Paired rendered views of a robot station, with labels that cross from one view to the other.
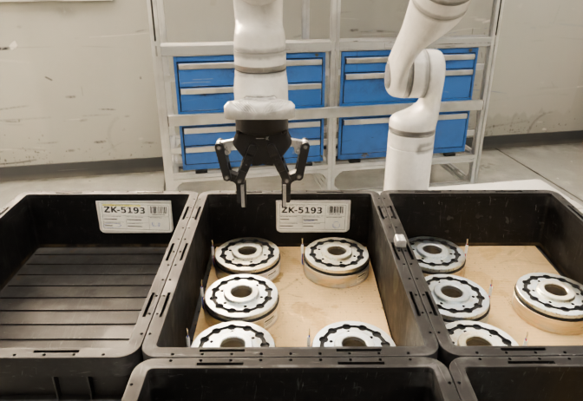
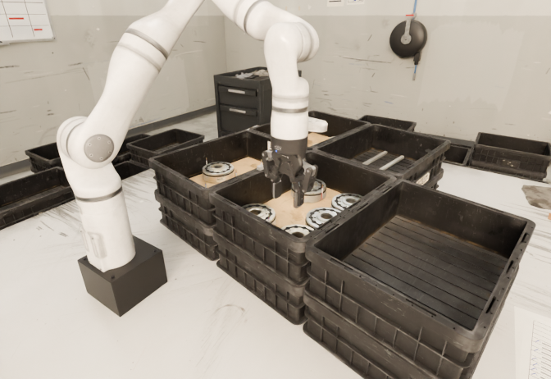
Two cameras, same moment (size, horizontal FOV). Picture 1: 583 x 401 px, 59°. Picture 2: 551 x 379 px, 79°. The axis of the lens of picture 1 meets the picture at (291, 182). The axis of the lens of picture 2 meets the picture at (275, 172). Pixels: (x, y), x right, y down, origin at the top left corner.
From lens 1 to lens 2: 1.28 m
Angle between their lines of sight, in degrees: 116
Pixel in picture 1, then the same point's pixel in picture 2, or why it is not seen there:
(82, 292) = (410, 289)
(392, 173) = (126, 226)
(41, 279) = not seen: hidden behind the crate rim
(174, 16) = not seen: outside the picture
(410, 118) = (113, 174)
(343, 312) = (284, 207)
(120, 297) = (385, 271)
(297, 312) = (301, 216)
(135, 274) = not seen: hidden behind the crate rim
